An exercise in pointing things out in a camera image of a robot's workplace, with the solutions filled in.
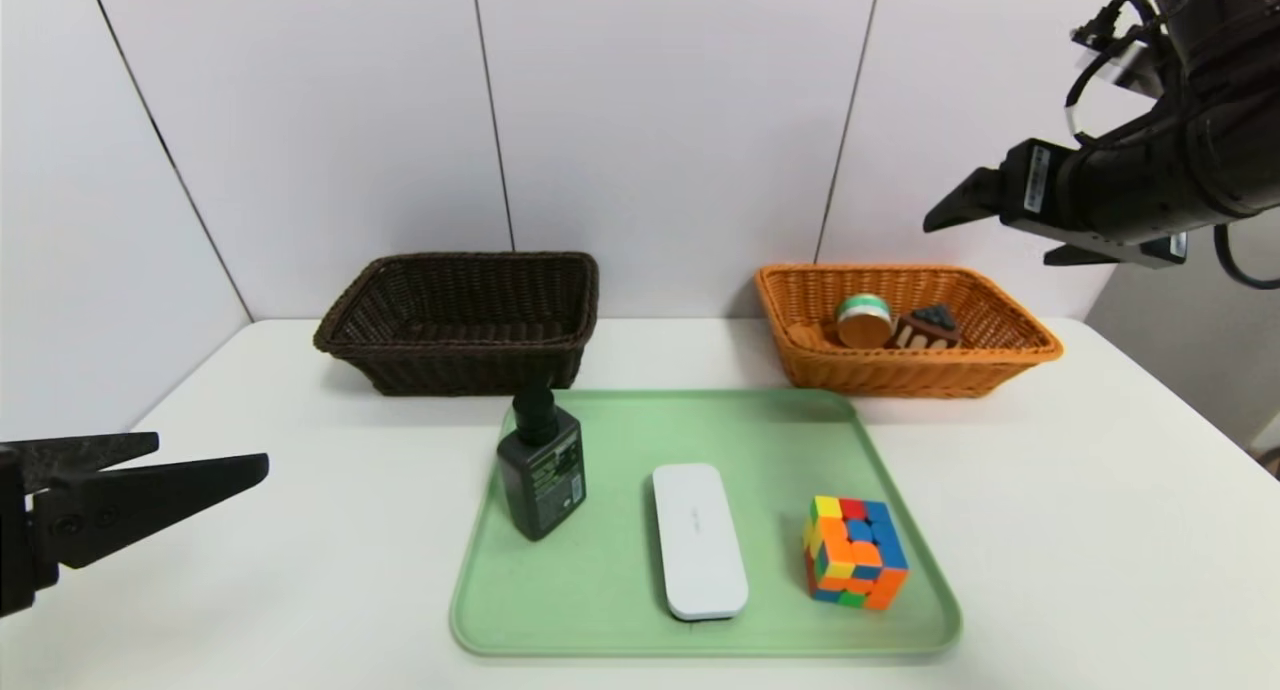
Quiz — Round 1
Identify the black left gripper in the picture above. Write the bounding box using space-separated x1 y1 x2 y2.
0 431 269 619

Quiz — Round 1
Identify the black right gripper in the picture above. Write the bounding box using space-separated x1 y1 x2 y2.
922 95 1220 270

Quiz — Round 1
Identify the chocolate cake slice toy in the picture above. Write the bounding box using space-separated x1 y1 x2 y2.
887 303 963 351

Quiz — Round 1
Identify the small tin can green label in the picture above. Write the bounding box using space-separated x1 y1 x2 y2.
835 294 894 350

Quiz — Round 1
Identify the dark bottle with black cap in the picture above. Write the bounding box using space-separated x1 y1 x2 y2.
496 386 588 543

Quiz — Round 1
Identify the white oblong plastic case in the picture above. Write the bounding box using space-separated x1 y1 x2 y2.
652 462 750 623

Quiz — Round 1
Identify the orange wicker basket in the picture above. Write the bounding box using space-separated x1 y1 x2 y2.
754 263 1065 400

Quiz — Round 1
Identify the dark brown wicker basket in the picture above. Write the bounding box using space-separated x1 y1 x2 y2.
313 251 600 398

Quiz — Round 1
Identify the colourful puzzle cube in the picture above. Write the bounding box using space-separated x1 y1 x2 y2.
803 495 910 612

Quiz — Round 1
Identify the light green plastic tray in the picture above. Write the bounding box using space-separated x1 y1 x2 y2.
449 388 963 658

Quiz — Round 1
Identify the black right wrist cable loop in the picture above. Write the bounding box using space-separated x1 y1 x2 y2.
1213 223 1280 291

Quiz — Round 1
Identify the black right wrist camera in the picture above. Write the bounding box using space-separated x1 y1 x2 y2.
1140 0 1280 66

